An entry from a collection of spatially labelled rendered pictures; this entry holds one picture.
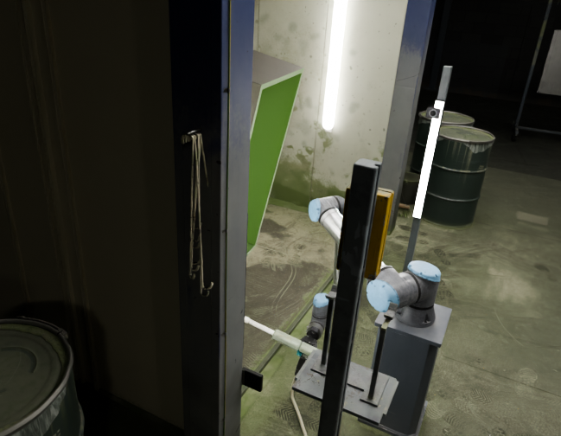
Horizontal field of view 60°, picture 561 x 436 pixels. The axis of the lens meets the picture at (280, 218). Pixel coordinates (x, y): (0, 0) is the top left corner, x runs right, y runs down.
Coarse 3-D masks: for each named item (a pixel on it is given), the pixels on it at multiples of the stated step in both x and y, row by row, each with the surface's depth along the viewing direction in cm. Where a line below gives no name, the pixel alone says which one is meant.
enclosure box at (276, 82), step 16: (256, 64) 241; (272, 64) 250; (288, 64) 259; (256, 80) 215; (272, 80) 223; (288, 80) 268; (256, 96) 214; (272, 96) 275; (288, 96) 271; (256, 112) 219; (272, 112) 279; (288, 112) 275; (256, 128) 286; (272, 128) 283; (256, 144) 291; (272, 144) 287; (256, 160) 295; (272, 160) 291; (256, 176) 299; (272, 176) 295; (256, 192) 304; (256, 208) 309; (256, 224) 313; (256, 240) 316
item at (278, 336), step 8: (248, 320) 255; (264, 328) 253; (272, 336) 252; (280, 336) 250; (288, 336) 251; (288, 344) 250; (296, 344) 248; (304, 344) 249; (304, 352) 248; (304, 360) 251; (296, 368) 255
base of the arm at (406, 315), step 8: (400, 312) 228; (408, 312) 224; (416, 312) 222; (424, 312) 222; (432, 312) 224; (400, 320) 227; (408, 320) 223; (416, 320) 222; (424, 320) 224; (432, 320) 224
